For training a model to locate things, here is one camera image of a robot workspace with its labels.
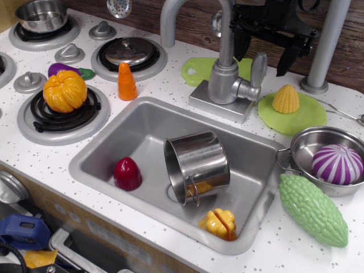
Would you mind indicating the front black stove burner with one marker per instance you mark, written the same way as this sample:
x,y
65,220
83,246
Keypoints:
x,y
42,125

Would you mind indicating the yellow toy corn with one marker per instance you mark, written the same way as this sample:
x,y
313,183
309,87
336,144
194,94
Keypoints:
x,y
286,100

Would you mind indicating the silver stove knob left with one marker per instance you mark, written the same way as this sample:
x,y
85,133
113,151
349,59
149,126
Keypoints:
x,y
30,82

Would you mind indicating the back right stove burner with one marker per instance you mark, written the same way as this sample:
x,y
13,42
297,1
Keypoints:
x,y
143,71

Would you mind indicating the blue clamp tool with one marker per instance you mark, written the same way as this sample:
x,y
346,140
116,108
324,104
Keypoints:
x,y
25,232

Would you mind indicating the far left stove burner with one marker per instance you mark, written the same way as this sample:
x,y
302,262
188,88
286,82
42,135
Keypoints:
x,y
8,69

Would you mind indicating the steel pot lying sideways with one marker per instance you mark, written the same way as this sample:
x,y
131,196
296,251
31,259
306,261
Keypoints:
x,y
197,166

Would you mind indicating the red toy pepper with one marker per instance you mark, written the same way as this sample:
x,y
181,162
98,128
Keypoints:
x,y
127,175

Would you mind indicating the steel bowl with handles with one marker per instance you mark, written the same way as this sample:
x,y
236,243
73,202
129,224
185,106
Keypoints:
x,y
298,157

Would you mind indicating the metal wire utensil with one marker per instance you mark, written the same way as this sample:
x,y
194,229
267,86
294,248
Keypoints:
x,y
336,111

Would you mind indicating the hanging silver strainer spoon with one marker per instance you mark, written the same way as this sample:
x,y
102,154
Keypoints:
x,y
119,9

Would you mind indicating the silver faucet lever handle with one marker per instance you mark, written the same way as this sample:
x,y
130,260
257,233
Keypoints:
x,y
258,69

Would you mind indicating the hanging silver ladle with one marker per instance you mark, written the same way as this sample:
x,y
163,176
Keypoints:
x,y
215,23

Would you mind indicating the steel pot lid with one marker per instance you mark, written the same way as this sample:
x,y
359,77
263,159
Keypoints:
x,y
132,51

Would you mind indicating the green round plate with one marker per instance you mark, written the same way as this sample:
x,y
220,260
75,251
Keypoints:
x,y
310,114

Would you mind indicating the silver stove knob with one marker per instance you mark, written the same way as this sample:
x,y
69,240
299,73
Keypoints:
x,y
102,31
30,82
70,54

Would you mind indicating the orange toy pumpkin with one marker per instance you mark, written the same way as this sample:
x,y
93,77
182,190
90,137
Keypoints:
x,y
65,92

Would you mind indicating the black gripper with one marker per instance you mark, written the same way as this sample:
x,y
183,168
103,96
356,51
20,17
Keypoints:
x,y
275,22

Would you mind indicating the silver oven knob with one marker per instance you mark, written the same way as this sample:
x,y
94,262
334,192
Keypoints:
x,y
12,190

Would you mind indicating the silver sink basin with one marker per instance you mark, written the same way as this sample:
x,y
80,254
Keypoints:
x,y
139,131

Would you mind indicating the silver toy faucet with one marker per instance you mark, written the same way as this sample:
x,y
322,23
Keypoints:
x,y
226,94

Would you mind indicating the green toy bitter gourd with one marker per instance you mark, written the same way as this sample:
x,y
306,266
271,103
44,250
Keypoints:
x,y
313,210

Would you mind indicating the yellow toy flower vegetable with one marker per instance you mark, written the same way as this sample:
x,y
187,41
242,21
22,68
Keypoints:
x,y
220,223

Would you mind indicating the back left stove burner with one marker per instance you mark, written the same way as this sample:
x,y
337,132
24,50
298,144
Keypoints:
x,y
27,41

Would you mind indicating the purple toy eggplant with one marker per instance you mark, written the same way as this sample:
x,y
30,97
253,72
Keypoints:
x,y
86,74

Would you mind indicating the yellow cloth piece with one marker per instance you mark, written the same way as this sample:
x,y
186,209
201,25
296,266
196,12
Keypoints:
x,y
39,258

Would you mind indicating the orange toy carrot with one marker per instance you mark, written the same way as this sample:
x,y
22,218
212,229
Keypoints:
x,y
127,89

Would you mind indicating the silver stove knob middle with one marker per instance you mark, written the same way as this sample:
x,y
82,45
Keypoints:
x,y
70,54

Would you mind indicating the green toy cutting board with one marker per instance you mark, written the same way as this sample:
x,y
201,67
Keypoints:
x,y
198,69

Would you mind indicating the purple striped toy onion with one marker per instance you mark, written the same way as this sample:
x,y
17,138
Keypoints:
x,y
337,164

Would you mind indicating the silver stove knob top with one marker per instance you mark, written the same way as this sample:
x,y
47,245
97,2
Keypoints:
x,y
102,31

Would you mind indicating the steel pot on burner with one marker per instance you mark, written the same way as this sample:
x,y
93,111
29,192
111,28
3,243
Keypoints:
x,y
42,16

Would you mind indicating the grey vertical post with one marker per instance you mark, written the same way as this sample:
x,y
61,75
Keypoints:
x,y
315,83

